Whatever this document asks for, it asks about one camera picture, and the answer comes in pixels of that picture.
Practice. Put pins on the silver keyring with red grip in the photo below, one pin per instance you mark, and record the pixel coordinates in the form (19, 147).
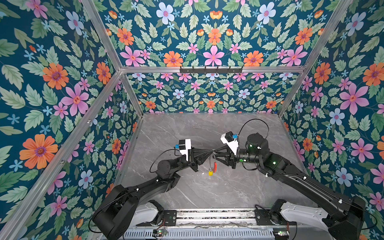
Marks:
(214, 166)

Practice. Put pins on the aluminium frame bars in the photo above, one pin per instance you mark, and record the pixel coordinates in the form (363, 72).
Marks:
(55, 63)

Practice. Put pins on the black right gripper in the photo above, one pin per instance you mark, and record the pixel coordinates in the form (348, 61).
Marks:
(229, 161)

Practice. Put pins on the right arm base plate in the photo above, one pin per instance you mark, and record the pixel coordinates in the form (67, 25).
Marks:
(264, 218)

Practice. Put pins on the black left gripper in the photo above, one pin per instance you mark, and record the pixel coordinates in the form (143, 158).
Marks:
(194, 157)

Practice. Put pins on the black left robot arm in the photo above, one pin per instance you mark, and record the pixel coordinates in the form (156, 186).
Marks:
(115, 213)

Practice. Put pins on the white vented cable duct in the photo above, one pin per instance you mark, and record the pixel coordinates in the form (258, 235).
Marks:
(198, 234)

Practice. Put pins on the black wall hook rack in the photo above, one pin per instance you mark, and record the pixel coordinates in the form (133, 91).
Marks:
(210, 70)

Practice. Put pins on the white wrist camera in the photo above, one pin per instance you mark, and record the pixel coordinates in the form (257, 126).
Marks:
(184, 147)
(231, 140)

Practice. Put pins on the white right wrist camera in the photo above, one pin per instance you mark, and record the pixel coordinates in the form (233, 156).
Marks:
(231, 140)

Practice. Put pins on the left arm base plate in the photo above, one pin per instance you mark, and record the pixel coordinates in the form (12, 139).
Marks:
(166, 218)

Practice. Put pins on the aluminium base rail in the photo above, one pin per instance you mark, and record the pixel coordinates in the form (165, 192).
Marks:
(239, 217)

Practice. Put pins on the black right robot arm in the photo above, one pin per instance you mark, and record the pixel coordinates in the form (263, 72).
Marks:
(341, 216)

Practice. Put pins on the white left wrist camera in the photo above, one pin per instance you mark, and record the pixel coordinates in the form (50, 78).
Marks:
(184, 147)

